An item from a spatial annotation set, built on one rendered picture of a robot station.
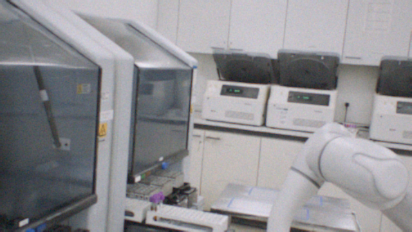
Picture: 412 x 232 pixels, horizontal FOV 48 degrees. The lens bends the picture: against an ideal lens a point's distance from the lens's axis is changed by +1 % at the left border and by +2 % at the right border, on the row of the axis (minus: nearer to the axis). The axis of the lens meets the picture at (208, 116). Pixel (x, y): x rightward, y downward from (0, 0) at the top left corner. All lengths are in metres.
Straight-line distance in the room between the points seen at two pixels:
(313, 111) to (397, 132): 0.66
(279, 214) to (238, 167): 2.80
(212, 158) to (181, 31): 1.25
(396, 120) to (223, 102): 1.42
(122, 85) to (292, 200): 0.71
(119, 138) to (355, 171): 0.84
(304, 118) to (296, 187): 2.65
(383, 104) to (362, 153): 2.79
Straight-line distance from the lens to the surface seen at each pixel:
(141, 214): 1.82
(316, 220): 2.03
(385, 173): 1.16
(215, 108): 4.09
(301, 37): 4.22
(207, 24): 4.41
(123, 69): 1.63
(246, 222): 4.26
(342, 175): 1.20
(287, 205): 1.31
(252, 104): 3.99
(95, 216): 1.61
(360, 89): 4.53
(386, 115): 3.93
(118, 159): 1.67
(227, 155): 4.10
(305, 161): 1.32
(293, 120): 3.95
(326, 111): 3.93
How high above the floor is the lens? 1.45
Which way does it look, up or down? 7 degrees down
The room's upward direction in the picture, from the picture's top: 5 degrees clockwise
